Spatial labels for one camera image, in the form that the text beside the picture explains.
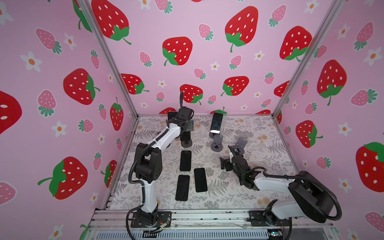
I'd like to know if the silver edged black phone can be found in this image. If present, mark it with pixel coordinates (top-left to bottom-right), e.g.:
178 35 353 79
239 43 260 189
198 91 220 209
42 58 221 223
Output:
194 168 208 193

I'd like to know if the aluminium corner post left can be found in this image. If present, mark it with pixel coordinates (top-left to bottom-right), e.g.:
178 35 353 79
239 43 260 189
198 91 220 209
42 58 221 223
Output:
79 0 139 120

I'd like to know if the grey stand right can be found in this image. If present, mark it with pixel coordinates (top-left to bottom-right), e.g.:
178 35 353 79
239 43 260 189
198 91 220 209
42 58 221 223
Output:
233 137 248 155

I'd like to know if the green edged black phone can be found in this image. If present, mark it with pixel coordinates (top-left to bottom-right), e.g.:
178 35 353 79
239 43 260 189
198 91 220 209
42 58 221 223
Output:
210 113 224 134

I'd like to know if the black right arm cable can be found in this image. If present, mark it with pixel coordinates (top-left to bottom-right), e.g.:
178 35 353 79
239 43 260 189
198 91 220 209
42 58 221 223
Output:
248 166 343 240

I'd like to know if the aluminium corner post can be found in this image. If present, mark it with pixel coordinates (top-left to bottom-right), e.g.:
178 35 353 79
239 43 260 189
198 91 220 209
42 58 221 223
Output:
79 0 139 120
272 0 345 120

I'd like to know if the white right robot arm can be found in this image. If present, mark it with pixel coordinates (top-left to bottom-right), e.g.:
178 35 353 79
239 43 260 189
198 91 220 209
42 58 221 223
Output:
220 146 342 226

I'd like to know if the aluminium corner post right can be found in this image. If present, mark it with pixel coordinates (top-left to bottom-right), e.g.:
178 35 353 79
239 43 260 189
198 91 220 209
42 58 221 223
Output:
272 0 345 120

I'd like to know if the purple edged black phone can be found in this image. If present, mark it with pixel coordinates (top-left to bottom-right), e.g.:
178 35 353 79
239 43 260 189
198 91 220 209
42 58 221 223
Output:
176 175 190 201

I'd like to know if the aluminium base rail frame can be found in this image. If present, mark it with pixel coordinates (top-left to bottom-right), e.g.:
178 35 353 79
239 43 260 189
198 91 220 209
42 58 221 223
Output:
81 209 341 240

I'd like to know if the grey stand far centre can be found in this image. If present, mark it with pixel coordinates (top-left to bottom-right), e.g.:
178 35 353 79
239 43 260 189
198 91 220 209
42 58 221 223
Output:
209 133 217 139

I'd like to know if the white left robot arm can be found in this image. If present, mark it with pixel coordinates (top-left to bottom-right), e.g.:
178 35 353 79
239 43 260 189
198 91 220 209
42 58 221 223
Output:
129 107 194 225

